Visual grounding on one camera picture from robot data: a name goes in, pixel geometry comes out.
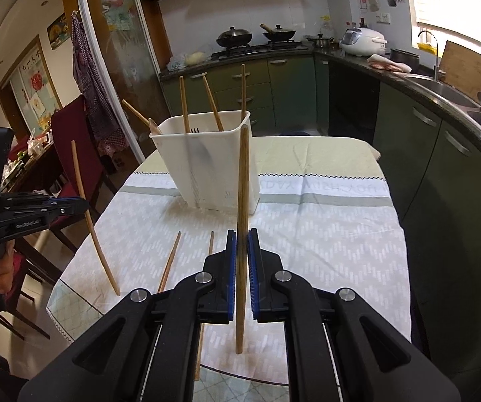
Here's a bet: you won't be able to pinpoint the black plastic fork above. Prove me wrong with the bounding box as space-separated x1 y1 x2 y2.
189 126 212 168

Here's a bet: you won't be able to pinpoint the green lower kitchen cabinets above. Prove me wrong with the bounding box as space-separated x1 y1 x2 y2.
159 52 481 402

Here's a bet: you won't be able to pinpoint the small steel faucet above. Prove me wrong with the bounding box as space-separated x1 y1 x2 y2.
417 30 440 81

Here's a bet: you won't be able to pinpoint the pink white cloth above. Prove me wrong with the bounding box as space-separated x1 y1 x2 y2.
366 54 412 74

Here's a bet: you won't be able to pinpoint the paper-covered glass door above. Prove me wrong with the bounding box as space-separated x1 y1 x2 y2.
8 36 63 135

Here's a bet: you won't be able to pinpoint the white rice cooker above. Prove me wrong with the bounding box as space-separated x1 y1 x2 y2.
340 27 388 57

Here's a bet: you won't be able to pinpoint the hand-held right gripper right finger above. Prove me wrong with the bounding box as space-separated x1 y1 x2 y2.
247 228 462 402

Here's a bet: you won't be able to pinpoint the wooden cutting board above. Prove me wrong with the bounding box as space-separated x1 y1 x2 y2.
438 41 481 101

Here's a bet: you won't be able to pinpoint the patterned white tablecloth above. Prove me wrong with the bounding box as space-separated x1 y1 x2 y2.
46 136 413 386

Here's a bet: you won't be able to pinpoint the plastic bag with food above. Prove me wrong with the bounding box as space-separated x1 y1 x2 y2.
167 51 214 71

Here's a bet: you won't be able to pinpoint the white plastic utensil holder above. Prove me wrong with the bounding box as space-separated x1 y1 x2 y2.
149 110 261 215

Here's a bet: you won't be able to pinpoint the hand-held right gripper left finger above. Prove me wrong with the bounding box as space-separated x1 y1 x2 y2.
16 228 238 402

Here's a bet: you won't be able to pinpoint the cluttered wooden dining table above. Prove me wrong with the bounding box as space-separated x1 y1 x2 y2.
2 134 71 195

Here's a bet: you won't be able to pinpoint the black pot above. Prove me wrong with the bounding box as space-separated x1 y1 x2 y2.
390 48 419 72

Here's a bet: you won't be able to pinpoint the purple checked apron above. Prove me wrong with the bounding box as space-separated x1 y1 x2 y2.
71 10 130 155

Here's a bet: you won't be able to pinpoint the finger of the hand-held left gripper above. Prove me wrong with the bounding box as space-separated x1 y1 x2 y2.
35 199 90 229
0 193 76 213

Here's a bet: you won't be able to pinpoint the wall poster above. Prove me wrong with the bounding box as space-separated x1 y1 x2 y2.
47 12 69 47

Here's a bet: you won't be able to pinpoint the sliding glass door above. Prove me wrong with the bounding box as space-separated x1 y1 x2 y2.
75 0 174 168

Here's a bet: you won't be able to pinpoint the black wok with lid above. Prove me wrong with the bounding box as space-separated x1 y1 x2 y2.
260 24 297 45
215 26 253 49

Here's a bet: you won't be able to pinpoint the steel double sink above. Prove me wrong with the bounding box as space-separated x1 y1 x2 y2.
404 73 481 130

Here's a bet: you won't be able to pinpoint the small steel pot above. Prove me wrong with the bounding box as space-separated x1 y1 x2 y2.
307 33 335 50

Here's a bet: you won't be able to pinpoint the black gas stove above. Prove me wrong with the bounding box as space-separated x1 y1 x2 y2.
211 41 314 60

